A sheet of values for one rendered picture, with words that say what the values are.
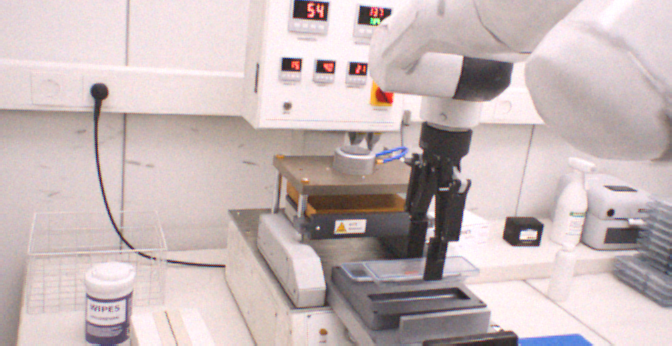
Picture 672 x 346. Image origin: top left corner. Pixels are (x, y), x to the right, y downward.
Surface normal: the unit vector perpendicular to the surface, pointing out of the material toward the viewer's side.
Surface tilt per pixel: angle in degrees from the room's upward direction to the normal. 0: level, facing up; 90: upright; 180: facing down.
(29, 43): 90
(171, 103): 90
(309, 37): 90
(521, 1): 129
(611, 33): 55
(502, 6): 123
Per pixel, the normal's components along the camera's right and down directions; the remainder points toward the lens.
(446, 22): -0.83, 0.22
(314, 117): 0.37, 0.29
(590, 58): -0.41, -0.25
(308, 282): 0.33, -0.54
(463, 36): -0.69, 0.68
